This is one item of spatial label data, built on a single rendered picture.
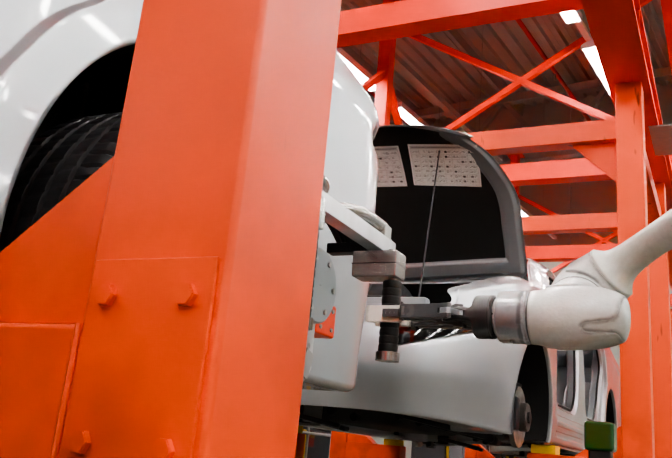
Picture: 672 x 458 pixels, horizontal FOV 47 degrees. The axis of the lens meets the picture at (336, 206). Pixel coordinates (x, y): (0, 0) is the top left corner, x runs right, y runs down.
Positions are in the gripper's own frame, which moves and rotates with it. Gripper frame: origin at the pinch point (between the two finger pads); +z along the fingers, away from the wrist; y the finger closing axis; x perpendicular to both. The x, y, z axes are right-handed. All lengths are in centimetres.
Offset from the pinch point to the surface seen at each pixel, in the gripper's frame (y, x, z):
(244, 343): -72, -16, -17
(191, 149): -76, 2, -11
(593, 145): 351, 176, 14
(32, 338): -76, -17, 5
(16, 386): -76, -21, 6
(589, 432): -14.2, -18.6, -37.4
